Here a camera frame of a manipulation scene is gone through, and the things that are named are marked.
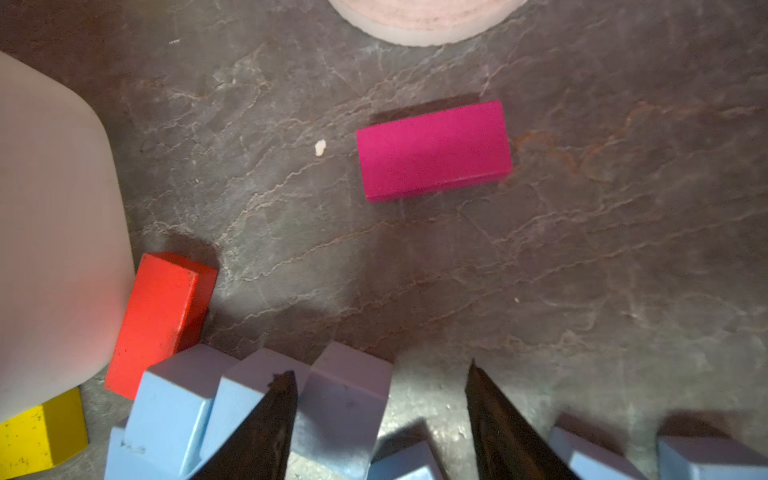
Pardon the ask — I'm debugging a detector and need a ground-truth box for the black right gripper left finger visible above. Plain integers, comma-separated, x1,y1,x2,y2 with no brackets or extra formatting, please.
192,370,298,479

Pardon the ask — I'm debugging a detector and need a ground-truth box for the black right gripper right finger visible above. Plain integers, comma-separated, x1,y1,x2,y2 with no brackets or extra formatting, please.
465,363,578,480

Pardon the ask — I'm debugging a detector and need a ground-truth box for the light blue cube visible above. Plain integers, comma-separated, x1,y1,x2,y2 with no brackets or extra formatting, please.
200,348,310,460
548,427,646,480
292,342,393,479

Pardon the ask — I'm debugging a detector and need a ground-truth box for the light blue long block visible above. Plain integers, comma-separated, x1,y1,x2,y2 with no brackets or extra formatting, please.
658,436,767,480
103,417,194,480

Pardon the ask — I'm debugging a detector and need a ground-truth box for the red upright block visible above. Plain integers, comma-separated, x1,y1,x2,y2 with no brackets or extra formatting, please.
104,252,218,400

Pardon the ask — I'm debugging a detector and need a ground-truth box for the yellow block near bowl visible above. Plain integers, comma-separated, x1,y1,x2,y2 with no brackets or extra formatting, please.
1,387,88,479

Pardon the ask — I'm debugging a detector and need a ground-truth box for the white rectangular bowl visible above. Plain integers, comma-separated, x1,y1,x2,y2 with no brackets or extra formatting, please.
1,55,134,419

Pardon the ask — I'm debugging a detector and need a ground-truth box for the magenta flat block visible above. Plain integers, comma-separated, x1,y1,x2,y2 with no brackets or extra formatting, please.
356,101,513,203

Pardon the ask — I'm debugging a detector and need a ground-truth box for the white tape roll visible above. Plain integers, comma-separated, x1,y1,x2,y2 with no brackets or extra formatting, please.
330,0,525,47

